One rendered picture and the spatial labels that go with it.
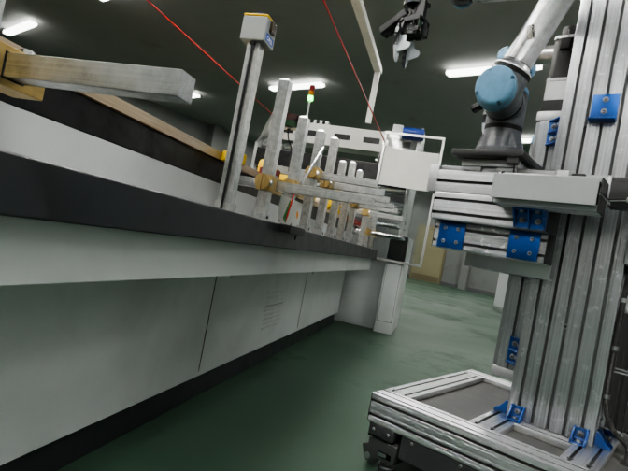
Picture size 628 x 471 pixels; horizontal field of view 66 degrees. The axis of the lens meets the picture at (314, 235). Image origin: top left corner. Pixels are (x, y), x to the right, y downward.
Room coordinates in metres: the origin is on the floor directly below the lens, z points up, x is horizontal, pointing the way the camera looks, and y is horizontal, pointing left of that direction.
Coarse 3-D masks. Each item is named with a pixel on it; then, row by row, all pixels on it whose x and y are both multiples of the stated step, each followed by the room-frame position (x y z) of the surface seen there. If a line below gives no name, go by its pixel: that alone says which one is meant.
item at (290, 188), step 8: (240, 176) 1.58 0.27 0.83; (240, 184) 1.58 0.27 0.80; (248, 184) 1.57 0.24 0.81; (280, 184) 1.54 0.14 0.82; (288, 184) 1.53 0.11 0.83; (296, 184) 1.53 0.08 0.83; (288, 192) 1.53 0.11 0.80; (296, 192) 1.53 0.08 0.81; (304, 192) 1.52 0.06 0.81; (312, 192) 1.51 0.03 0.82; (320, 192) 1.51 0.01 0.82; (328, 192) 1.50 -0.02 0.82; (336, 192) 1.49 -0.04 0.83; (344, 192) 1.49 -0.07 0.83; (336, 200) 1.50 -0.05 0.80; (344, 200) 1.49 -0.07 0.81
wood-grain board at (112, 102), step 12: (0, 36) 0.79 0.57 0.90; (96, 96) 1.02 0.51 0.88; (108, 96) 1.05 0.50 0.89; (120, 108) 1.09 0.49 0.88; (132, 108) 1.13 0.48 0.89; (144, 120) 1.18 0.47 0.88; (156, 120) 1.23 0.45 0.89; (168, 132) 1.29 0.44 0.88; (180, 132) 1.35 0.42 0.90; (192, 144) 1.41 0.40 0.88; (204, 144) 1.48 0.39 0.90; (216, 156) 1.57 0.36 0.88; (252, 168) 1.87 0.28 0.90
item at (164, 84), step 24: (24, 72) 0.57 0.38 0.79; (48, 72) 0.56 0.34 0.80; (72, 72) 0.55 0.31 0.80; (96, 72) 0.54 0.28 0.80; (120, 72) 0.54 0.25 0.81; (144, 72) 0.53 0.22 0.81; (168, 72) 0.52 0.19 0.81; (144, 96) 0.55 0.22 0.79; (168, 96) 0.53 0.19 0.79; (192, 96) 0.54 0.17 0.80
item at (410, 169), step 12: (384, 156) 4.21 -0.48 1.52; (396, 156) 4.18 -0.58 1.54; (408, 156) 4.16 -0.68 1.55; (420, 156) 4.13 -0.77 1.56; (432, 156) 4.11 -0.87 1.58; (384, 168) 4.21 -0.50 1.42; (396, 168) 4.18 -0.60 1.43; (408, 168) 4.15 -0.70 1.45; (420, 168) 4.13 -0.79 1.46; (384, 180) 4.20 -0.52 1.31; (396, 180) 4.17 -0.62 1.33; (408, 180) 4.15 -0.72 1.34; (420, 180) 4.12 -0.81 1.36
